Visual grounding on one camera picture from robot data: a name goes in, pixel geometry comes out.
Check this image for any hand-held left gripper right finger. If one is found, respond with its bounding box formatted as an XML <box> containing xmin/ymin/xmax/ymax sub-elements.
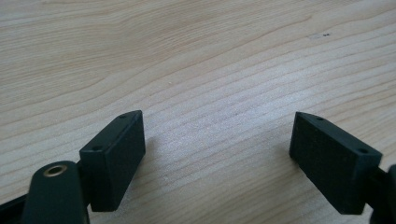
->
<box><xmin>289</xmin><ymin>111</ymin><xmax>384</xmax><ymax>216</ymax></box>

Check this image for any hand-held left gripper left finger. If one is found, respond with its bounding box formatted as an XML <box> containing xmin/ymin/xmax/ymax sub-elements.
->
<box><xmin>78</xmin><ymin>109</ymin><xmax>147</xmax><ymax>213</ymax></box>

